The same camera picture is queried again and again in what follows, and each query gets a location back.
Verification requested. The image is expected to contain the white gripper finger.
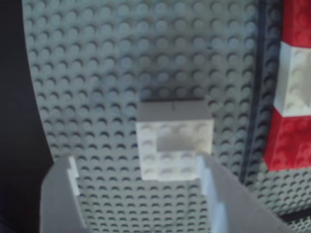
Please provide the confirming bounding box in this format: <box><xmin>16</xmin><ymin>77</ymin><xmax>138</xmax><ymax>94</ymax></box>
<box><xmin>195</xmin><ymin>154</ymin><xmax>296</xmax><ymax>233</ymax></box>
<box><xmin>40</xmin><ymin>155</ymin><xmax>92</xmax><ymax>233</ymax></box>

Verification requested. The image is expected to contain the gray studded baseplate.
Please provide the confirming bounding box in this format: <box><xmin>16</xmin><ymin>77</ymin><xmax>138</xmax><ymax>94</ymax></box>
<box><xmin>21</xmin><ymin>0</ymin><xmax>311</xmax><ymax>233</ymax></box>

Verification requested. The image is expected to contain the white brick cube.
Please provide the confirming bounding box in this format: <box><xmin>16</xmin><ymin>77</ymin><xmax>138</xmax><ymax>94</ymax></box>
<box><xmin>135</xmin><ymin>98</ymin><xmax>216</xmax><ymax>182</ymax></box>
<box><xmin>273</xmin><ymin>41</ymin><xmax>311</xmax><ymax>116</ymax></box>

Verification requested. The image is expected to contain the red brick cube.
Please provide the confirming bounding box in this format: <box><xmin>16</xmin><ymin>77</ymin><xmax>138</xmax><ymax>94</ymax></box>
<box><xmin>263</xmin><ymin>110</ymin><xmax>311</xmax><ymax>172</ymax></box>
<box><xmin>280</xmin><ymin>0</ymin><xmax>311</xmax><ymax>48</ymax></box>

